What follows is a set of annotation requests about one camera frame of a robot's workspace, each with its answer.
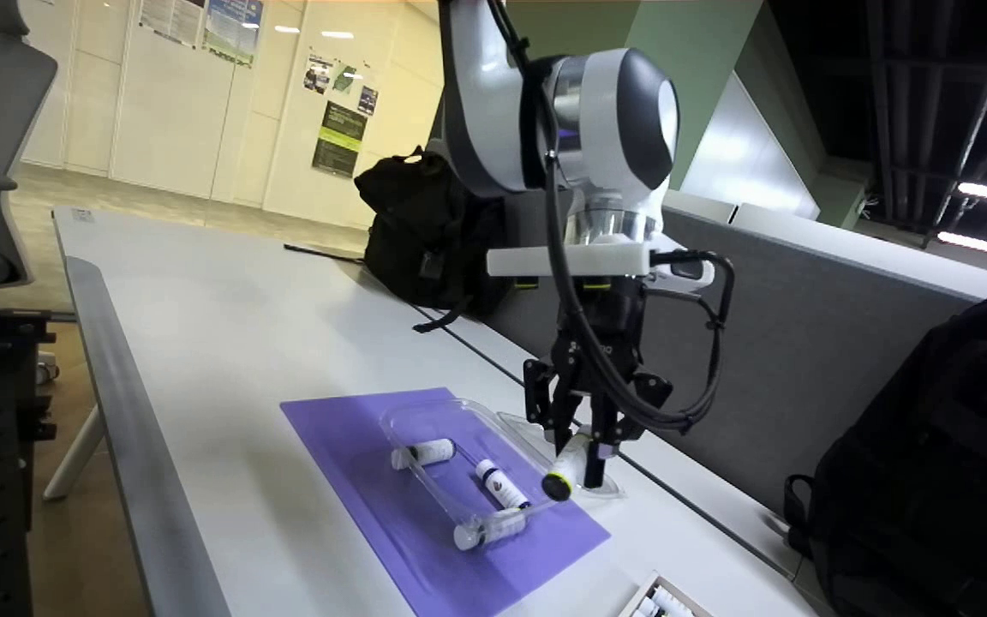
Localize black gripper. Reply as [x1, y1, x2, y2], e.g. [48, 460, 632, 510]
[523, 278, 671, 491]

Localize white vial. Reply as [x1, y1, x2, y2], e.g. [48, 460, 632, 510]
[542, 441, 586, 500]
[454, 510, 528, 551]
[389, 439, 457, 470]
[473, 460, 528, 507]

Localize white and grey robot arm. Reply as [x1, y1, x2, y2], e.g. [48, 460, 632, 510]
[438, 0, 680, 500]

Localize clear plastic tray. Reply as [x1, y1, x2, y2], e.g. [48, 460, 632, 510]
[336, 402, 578, 578]

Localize white vial front in tray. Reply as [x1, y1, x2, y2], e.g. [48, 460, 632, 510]
[454, 510, 528, 551]

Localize purple mat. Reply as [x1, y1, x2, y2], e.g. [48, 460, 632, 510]
[281, 388, 611, 617]

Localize box of white vials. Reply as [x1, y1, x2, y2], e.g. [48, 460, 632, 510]
[618, 576, 710, 617]

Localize black backpack far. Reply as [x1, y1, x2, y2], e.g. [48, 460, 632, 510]
[352, 147, 510, 332]

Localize black backpack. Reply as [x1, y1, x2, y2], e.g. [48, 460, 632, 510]
[352, 147, 510, 332]
[784, 298, 987, 617]

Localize black backpack near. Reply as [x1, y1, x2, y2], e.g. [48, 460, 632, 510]
[784, 298, 987, 617]

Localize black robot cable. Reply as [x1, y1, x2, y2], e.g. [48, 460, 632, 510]
[485, 0, 742, 439]

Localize green and black wall poster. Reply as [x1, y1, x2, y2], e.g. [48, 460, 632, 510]
[313, 101, 368, 177]

